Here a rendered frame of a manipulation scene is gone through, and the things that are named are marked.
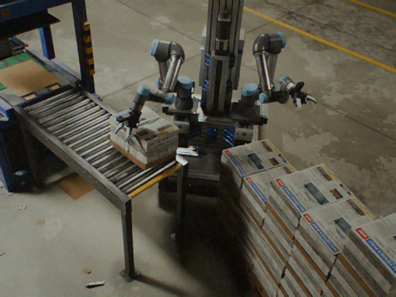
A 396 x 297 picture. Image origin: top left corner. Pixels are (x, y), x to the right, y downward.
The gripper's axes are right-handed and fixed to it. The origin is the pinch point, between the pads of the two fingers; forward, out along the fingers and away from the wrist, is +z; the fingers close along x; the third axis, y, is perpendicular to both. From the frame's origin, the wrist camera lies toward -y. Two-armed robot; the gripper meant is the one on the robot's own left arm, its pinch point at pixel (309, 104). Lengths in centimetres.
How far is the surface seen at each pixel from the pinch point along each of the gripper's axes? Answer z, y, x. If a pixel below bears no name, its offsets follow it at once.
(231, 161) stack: -4, 34, 53
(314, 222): 77, 12, 39
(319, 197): 62, 13, 27
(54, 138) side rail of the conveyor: -63, 22, 163
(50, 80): -141, 23, 157
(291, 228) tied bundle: 66, 27, 45
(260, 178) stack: 17, 36, 41
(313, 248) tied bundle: 84, 23, 43
